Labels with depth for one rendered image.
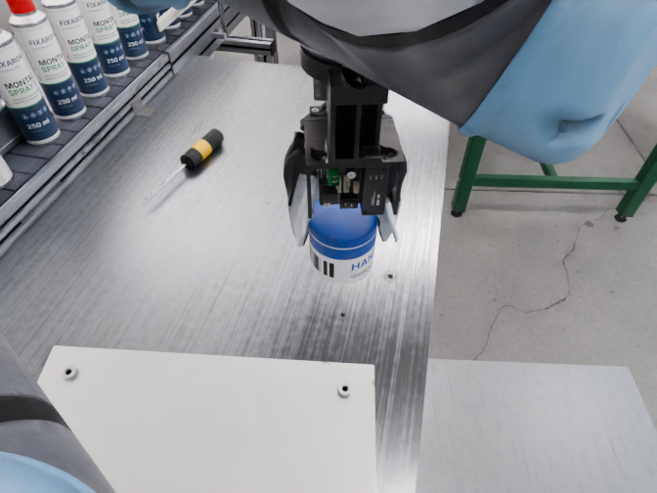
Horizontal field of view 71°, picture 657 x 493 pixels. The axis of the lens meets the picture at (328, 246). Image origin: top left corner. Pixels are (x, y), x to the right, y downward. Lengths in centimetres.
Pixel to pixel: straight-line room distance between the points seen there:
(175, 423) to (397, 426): 23
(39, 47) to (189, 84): 32
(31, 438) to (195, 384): 21
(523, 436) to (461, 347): 104
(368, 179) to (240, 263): 34
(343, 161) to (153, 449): 26
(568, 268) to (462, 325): 51
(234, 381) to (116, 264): 34
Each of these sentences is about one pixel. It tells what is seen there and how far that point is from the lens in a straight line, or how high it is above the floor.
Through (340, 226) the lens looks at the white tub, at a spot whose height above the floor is 100.
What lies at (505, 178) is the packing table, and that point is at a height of 20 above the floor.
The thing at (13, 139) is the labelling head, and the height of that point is 89.
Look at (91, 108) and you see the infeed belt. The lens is 95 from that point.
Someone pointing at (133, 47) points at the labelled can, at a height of 91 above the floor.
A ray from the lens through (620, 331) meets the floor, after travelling 183.
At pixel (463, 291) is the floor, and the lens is 171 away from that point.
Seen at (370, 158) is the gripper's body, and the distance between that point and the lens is 33.
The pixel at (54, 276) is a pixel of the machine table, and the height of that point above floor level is 83.
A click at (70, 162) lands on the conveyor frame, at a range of 86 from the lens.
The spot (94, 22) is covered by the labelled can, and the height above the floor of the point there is 99.
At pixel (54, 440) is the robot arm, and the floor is 113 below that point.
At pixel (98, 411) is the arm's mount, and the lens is 43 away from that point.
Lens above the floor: 131
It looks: 47 degrees down
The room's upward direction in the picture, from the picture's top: straight up
